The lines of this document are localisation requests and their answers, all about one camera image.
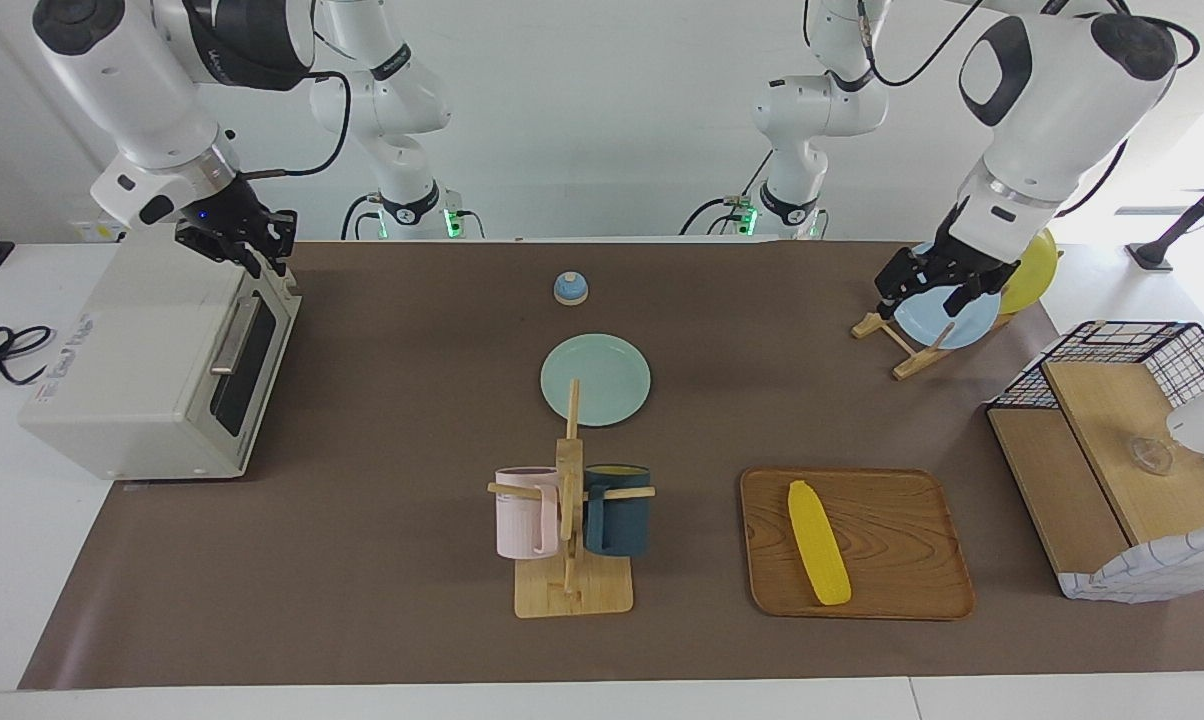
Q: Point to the dark blue mug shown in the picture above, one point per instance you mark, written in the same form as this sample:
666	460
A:
622	520

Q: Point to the white power box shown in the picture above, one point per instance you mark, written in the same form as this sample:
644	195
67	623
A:
97	232

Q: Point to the wooden plate rack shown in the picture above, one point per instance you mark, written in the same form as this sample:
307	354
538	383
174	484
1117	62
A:
912	365

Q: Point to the pink mug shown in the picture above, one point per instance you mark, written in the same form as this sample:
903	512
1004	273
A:
517	515

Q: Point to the cream toaster oven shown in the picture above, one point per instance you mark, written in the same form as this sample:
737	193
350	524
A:
132	350

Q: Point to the light blue plate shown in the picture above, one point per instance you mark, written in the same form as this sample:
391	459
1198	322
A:
937	328

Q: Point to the white checked cloth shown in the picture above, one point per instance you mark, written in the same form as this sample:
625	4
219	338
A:
1142	575

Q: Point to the yellow corn cob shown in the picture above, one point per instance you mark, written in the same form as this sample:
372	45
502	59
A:
817	540

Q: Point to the wooden serving tray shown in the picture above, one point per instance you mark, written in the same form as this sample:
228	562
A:
902	540

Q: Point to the small clear glass dish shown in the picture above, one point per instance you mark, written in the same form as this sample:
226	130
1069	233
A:
1150	456

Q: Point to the yellow plate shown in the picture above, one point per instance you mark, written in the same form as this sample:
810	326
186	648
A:
1032	275

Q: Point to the wooden mug rack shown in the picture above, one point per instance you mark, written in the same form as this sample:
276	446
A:
572	595

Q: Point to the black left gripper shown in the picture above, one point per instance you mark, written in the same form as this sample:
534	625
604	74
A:
952	260

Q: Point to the brown table mat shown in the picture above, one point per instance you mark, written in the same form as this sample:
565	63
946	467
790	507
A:
362	560

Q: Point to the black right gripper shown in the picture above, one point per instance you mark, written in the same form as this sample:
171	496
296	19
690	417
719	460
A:
227	220

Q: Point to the blue call bell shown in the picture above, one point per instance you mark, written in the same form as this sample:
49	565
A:
570	289

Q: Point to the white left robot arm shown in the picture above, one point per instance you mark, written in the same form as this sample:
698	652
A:
1052	110

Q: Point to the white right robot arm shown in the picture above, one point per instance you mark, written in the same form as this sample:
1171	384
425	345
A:
122	80

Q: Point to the light green plate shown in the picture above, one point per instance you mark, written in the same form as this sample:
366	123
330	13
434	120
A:
612	375

